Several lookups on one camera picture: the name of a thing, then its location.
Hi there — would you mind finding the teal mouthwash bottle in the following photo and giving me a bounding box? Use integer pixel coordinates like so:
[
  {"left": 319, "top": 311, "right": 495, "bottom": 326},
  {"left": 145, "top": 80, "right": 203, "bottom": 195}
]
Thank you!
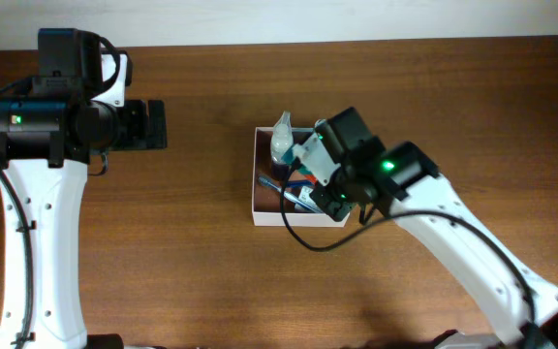
[{"left": 314, "top": 119, "right": 327, "bottom": 128}]

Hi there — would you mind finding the Colgate toothpaste tube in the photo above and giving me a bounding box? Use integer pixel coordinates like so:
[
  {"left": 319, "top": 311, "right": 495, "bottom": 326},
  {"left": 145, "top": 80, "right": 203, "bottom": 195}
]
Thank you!
[{"left": 281, "top": 145, "right": 318, "bottom": 184}]

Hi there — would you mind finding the green white soap box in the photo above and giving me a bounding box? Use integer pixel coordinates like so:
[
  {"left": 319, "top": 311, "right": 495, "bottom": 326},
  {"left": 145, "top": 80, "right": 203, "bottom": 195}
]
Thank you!
[{"left": 294, "top": 186, "right": 317, "bottom": 212}]

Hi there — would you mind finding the purple spray bottle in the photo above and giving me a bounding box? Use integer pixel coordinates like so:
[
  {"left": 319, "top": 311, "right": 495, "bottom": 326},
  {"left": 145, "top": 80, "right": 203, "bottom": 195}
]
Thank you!
[{"left": 270, "top": 111, "right": 294, "bottom": 180}]

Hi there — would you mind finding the blue white toothbrush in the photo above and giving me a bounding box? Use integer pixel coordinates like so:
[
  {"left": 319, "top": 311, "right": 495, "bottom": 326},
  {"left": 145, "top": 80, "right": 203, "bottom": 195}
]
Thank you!
[{"left": 258, "top": 175, "right": 322, "bottom": 213}]

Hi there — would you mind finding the blue disposable razor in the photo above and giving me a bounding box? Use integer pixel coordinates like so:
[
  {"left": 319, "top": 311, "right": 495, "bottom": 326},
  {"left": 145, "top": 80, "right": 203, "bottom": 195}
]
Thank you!
[{"left": 279, "top": 179, "right": 315, "bottom": 189}]

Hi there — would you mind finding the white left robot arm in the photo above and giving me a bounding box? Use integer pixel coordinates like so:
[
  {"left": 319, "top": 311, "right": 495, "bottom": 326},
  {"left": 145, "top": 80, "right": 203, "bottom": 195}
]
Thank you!
[{"left": 0, "top": 28, "right": 168, "bottom": 348}]

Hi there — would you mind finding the white cardboard box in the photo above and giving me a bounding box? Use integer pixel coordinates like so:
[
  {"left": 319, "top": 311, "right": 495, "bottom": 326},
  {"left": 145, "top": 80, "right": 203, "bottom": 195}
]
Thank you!
[{"left": 251, "top": 127, "right": 349, "bottom": 228}]

